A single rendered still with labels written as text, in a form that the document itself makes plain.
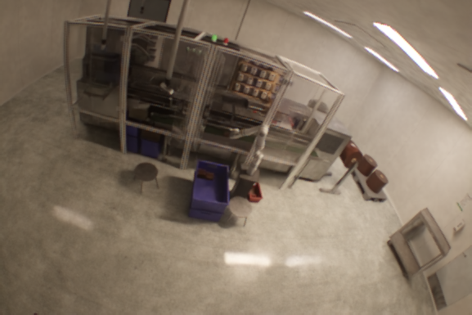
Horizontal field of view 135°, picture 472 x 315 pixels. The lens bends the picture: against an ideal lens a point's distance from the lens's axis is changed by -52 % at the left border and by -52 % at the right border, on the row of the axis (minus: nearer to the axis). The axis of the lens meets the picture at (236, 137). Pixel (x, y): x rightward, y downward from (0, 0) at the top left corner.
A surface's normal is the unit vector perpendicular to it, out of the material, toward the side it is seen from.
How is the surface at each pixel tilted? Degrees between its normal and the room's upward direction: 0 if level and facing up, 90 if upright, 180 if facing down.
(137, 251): 0
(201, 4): 90
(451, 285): 90
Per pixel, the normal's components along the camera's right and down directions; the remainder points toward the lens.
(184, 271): 0.31, -0.77
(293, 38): 0.01, 0.59
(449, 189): -0.95, -0.24
